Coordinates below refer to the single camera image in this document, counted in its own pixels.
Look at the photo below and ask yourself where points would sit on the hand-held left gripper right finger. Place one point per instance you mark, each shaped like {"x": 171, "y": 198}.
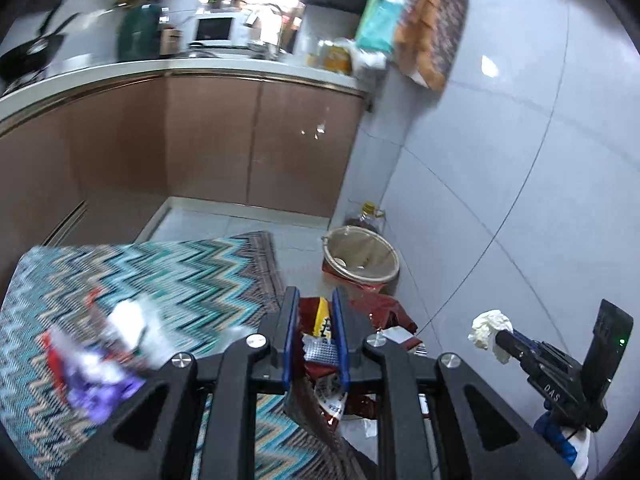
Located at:
{"x": 341, "y": 345}

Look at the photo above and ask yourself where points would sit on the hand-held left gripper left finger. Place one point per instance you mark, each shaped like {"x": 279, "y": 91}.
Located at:
{"x": 289, "y": 345}

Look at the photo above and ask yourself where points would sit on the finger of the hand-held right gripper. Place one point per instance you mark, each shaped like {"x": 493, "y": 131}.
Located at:
{"x": 515, "y": 347}

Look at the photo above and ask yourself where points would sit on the white tissue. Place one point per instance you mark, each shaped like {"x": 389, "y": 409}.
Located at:
{"x": 487, "y": 332}

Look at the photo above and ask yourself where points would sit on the red yellow snack wrapper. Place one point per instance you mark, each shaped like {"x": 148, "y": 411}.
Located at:
{"x": 315, "y": 317}

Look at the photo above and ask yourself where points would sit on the clear plastic bag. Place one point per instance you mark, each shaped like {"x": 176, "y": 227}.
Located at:
{"x": 132, "y": 325}

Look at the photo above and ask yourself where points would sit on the purple wrapper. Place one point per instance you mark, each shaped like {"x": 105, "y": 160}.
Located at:
{"x": 95, "y": 385}

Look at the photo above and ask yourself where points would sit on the beige trash bin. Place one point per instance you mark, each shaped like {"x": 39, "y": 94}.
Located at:
{"x": 360, "y": 260}

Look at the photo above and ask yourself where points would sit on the person's right hand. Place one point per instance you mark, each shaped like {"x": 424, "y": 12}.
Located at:
{"x": 552, "y": 435}

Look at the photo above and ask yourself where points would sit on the silver blister pack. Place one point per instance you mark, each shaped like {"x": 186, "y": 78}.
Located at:
{"x": 320, "y": 351}

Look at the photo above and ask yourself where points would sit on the red white wrapper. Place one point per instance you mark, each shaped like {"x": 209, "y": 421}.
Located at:
{"x": 332, "y": 397}

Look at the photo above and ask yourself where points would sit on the white paper scrap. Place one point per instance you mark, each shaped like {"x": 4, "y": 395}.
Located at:
{"x": 397, "y": 335}

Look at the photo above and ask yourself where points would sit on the red bin liner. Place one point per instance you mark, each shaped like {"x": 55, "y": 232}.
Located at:
{"x": 350, "y": 282}

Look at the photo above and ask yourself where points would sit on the teal zigzag rug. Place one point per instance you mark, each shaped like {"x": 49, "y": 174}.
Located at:
{"x": 200, "y": 280}

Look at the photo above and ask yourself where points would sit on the oil bottle with yellow cap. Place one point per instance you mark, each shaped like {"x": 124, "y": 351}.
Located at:
{"x": 365, "y": 217}

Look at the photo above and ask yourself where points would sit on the brown kitchen cabinet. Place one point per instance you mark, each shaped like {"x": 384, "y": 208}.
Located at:
{"x": 210, "y": 135}

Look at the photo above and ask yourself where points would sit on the white plastic bag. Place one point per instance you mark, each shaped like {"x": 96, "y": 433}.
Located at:
{"x": 370, "y": 62}

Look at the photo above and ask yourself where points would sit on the orange jar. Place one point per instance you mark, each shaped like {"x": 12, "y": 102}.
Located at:
{"x": 337, "y": 59}

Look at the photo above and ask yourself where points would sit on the white microwave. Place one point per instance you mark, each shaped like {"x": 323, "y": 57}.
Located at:
{"x": 214, "y": 29}

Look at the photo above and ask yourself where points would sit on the teal plastic bag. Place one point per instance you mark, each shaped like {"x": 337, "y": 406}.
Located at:
{"x": 380, "y": 22}

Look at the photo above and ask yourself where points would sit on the small brown box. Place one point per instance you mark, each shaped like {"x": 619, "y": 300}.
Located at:
{"x": 171, "y": 41}

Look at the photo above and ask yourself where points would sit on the orange patterned cloth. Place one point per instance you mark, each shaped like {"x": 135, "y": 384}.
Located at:
{"x": 432, "y": 25}

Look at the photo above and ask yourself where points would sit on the dark green container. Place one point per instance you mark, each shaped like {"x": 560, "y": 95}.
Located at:
{"x": 137, "y": 35}

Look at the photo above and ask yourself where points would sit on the black frying pan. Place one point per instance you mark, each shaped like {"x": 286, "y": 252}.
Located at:
{"x": 27, "y": 55}

